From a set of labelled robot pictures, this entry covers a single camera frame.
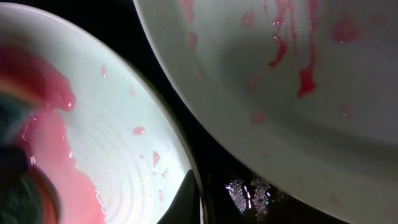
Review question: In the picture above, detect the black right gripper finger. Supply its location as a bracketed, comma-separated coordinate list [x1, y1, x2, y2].
[157, 170, 200, 224]

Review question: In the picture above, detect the light blue plate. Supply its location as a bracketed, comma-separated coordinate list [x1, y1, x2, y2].
[1, 2, 201, 223]

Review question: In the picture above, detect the mint green plate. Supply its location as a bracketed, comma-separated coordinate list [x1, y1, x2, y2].
[134, 0, 397, 223]

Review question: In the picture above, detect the round black tray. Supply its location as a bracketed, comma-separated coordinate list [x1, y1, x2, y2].
[1, 1, 337, 223]

